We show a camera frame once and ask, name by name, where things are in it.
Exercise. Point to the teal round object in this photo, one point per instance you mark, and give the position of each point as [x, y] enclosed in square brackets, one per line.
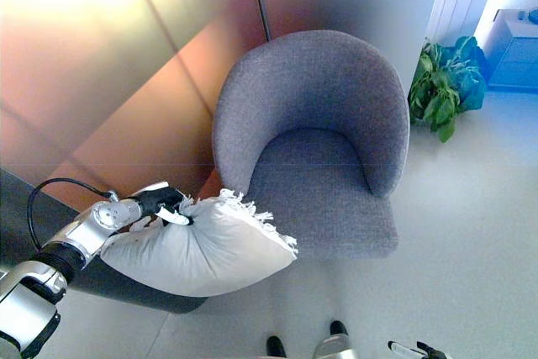
[534, 16]

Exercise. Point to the black left robot foot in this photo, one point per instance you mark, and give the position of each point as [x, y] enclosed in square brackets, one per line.
[276, 347]

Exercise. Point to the black robot foot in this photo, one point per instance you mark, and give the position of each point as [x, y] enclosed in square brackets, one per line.
[338, 328]
[276, 347]

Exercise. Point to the green leafy potted plant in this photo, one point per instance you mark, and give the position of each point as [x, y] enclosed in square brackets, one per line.
[441, 90]

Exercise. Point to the silver right robot leg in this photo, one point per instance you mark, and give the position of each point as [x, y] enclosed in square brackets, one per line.
[336, 348]

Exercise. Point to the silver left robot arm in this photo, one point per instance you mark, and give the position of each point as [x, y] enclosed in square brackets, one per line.
[71, 241]

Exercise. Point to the grey fabric tub armchair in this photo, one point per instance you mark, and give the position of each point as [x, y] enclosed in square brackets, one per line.
[319, 191]

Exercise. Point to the white fringed pillow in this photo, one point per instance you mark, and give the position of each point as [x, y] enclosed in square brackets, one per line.
[202, 254]

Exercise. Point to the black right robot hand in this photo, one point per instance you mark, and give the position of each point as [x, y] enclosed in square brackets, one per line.
[424, 350]

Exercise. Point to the blue drawer cabinet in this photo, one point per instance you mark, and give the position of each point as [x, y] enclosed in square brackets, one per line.
[519, 56]

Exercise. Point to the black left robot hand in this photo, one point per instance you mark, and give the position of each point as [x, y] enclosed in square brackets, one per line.
[161, 199]

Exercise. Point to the black right robot foot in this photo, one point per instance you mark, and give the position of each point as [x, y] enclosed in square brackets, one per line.
[338, 328]

